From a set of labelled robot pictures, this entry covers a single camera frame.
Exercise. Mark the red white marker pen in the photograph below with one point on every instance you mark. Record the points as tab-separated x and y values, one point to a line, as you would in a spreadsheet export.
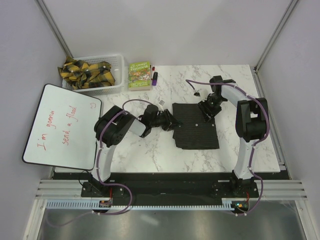
152	72

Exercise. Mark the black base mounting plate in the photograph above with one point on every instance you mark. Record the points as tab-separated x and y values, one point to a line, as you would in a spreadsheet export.
171	189

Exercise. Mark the right aluminium frame post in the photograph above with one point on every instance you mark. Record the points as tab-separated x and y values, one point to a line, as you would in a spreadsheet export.
276	33

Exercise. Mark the left aluminium frame post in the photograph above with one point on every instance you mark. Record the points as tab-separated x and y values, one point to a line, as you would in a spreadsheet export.
53	26

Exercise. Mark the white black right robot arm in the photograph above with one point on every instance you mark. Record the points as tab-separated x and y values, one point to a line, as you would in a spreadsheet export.
252	125

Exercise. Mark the purple black marker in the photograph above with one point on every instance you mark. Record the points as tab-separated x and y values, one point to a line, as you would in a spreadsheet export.
154	78

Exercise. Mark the aluminium frame post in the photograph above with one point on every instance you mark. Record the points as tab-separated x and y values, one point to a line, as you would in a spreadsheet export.
276	33
53	26

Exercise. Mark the white slotted cable duct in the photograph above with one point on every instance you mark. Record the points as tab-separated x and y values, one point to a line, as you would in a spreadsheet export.
96	204

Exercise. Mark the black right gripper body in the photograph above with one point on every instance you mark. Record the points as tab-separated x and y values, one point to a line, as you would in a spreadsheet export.
212	105

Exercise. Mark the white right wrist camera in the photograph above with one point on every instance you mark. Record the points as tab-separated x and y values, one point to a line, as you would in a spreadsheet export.
203	93

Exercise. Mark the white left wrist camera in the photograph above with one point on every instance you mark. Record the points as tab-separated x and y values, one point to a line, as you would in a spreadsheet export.
161	104

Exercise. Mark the yellow black plaid shirt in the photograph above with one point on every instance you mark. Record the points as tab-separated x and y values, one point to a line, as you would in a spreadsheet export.
80	74

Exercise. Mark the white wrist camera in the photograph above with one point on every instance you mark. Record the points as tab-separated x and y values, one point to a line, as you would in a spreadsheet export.
203	93
161	104

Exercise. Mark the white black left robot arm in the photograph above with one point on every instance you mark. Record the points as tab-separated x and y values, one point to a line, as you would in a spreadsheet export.
112	127

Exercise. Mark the white whiteboard black frame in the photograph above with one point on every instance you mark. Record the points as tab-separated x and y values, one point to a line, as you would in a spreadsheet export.
62	133

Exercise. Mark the green paperback book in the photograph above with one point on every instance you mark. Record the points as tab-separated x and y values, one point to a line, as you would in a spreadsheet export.
139	76

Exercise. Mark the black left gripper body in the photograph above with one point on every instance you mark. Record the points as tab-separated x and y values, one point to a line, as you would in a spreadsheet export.
163	120

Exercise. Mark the dark striped long sleeve shirt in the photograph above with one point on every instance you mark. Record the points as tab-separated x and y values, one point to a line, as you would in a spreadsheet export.
194	133

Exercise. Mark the white plastic basket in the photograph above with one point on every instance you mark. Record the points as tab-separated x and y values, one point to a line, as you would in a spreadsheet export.
117	70

